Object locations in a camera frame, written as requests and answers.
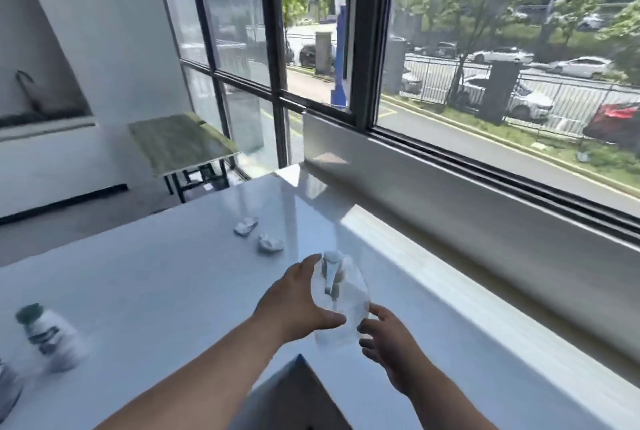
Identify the person's right hand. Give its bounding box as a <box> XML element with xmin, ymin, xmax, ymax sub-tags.
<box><xmin>356</xmin><ymin>303</ymin><xmax>431</xmax><ymax>395</ymax></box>

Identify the person's left hand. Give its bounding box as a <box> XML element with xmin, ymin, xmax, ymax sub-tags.
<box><xmin>252</xmin><ymin>253</ymin><xmax>347</xmax><ymax>345</ymax></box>

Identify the clear spray bottle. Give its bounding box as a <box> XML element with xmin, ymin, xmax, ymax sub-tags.
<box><xmin>311</xmin><ymin>250</ymin><xmax>372</xmax><ymax>353</ymax></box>

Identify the white bottle green cap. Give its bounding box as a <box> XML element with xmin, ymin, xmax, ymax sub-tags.
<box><xmin>15</xmin><ymin>302</ymin><xmax>91</xmax><ymax>374</ymax></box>

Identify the dark lidded plastic container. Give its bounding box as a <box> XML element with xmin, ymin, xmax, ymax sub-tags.
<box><xmin>0</xmin><ymin>358</ymin><xmax>24</xmax><ymax>423</ymax></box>

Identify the person's left forearm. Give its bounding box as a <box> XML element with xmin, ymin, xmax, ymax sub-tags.
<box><xmin>95</xmin><ymin>317</ymin><xmax>286</xmax><ymax>430</ymax></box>

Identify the dark grey angular object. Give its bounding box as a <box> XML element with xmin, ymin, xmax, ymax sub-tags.
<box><xmin>245</xmin><ymin>354</ymin><xmax>352</xmax><ymax>430</ymax></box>

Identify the white table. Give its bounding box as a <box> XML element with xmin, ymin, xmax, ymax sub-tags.
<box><xmin>0</xmin><ymin>164</ymin><xmax>640</xmax><ymax>430</ymax></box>

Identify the green top folding table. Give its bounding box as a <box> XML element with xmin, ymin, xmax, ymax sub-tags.
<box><xmin>128</xmin><ymin>112</ymin><xmax>241</xmax><ymax>204</ymax></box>

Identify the blue pole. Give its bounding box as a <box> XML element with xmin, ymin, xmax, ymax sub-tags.
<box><xmin>329</xmin><ymin>3</ymin><xmax>352</xmax><ymax>110</ymax></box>

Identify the black fence with grey pillars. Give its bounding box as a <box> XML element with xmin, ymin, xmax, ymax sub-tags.
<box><xmin>287</xmin><ymin>32</ymin><xmax>640</xmax><ymax>140</ymax></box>

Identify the row of parked cars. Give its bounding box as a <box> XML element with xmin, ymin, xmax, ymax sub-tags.
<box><xmin>289</xmin><ymin>34</ymin><xmax>640</xmax><ymax>150</ymax></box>

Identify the black window frame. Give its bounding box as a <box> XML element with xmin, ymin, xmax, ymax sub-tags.
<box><xmin>149</xmin><ymin>0</ymin><xmax>640</xmax><ymax>245</ymax></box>

